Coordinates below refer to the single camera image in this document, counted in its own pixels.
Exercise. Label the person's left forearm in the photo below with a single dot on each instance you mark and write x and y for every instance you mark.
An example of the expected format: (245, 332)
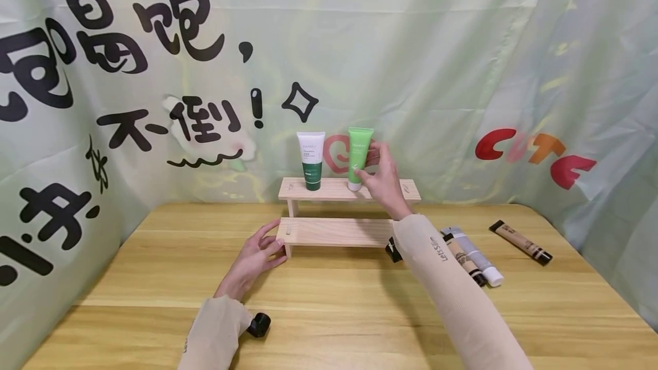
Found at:
(216, 336)

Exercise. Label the beige tube black ends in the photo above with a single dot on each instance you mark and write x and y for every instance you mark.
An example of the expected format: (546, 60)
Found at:
(520, 241)

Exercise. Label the black wrist band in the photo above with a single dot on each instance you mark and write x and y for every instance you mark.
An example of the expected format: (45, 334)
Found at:
(258, 325)
(394, 250)

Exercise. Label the person's right thumb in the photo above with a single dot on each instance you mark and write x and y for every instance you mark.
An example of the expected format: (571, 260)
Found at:
(366, 176)

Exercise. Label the person's right middle finger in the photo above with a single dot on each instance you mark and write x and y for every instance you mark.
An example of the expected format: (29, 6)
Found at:
(373, 160)

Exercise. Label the person's left hand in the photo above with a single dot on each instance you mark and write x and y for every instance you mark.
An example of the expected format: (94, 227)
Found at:
(245, 267)

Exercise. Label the wooden two-step shelf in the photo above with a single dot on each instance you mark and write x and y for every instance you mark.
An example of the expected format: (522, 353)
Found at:
(334, 232)

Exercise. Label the person's right hand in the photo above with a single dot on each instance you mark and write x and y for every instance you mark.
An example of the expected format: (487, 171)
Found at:
(385, 184)

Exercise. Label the person's right forearm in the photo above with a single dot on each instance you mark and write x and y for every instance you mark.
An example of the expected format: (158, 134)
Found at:
(452, 296)

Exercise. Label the person's right index finger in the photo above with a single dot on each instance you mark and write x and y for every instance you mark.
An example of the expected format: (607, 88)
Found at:
(377, 147)

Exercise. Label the person's left fingers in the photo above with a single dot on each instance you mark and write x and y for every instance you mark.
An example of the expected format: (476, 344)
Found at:
(268, 229)

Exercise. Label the person's left thumb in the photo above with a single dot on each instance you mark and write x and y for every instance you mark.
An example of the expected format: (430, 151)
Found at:
(276, 262)

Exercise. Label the white tube dark green cap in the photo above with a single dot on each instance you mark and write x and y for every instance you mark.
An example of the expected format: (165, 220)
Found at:
(311, 156)

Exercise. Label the beige tube black cap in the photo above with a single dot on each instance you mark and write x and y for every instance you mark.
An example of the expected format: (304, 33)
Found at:
(465, 260)

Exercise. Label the grey tube white cap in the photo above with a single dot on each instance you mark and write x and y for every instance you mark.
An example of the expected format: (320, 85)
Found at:
(475, 253)

